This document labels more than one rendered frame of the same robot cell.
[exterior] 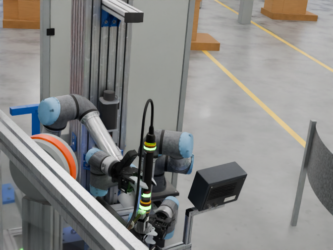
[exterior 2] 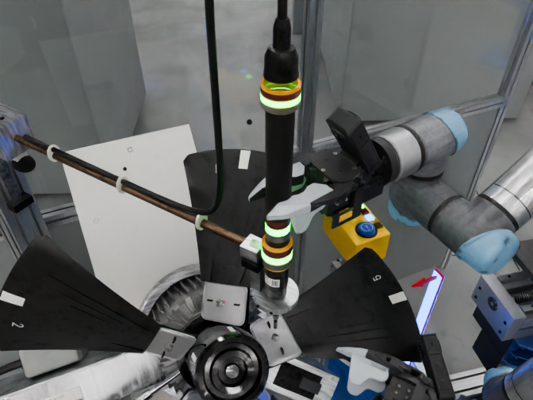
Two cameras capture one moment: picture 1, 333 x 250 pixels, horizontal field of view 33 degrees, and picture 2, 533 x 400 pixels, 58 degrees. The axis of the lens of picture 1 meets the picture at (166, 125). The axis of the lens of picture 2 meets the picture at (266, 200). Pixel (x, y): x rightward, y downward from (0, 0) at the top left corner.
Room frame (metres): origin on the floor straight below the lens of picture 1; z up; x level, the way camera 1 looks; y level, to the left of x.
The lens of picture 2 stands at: (1.98, -0.40, 1.91)
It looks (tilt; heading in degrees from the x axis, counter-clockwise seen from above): 42 degrees down; 103
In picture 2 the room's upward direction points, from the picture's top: straight up
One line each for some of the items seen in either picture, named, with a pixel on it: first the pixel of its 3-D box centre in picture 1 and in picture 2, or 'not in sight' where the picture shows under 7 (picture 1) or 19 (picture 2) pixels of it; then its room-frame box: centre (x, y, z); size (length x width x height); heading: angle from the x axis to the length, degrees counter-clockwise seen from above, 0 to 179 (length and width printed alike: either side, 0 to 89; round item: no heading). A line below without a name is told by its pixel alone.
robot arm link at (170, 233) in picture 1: (163, 225); not in sight; (2.29, -0.03, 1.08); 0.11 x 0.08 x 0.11; 84
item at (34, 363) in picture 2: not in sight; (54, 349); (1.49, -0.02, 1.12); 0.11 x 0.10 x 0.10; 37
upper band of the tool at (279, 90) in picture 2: (149, 147); (280, 94); (1.89, 0.05, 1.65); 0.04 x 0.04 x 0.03
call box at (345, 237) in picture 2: not in sight; (354, 232); (2.00, 0.51, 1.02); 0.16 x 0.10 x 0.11; 127
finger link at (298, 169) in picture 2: (138, 187); (276, 193); (1.88, 0.09, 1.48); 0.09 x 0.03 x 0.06; 38
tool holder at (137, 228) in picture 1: (143, 219); (270, 273); (1.88, 0.06, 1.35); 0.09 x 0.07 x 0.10; 162
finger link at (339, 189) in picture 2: not in sight; (329, 189); (1.95, 0.08, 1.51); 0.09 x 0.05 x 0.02; 55
